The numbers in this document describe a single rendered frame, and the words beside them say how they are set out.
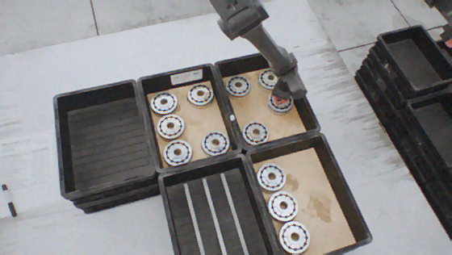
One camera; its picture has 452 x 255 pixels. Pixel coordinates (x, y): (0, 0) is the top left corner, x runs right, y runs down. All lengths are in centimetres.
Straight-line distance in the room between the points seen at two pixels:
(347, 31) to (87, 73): 202
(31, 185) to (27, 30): 174
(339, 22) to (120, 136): 215
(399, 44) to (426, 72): 23
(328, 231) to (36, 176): 111
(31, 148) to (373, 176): 139
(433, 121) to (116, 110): 169
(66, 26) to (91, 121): 165
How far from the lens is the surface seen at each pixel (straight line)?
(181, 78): 139
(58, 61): 182
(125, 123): 138
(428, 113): 226
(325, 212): 128
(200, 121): 135
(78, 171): 135
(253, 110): 138
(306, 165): 132
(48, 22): 307
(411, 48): 234
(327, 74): 173
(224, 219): 122
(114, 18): 294
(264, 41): 93
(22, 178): 157
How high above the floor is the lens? 201
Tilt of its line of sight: 62 degrees down
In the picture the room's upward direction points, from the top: 7 degrees clockwise
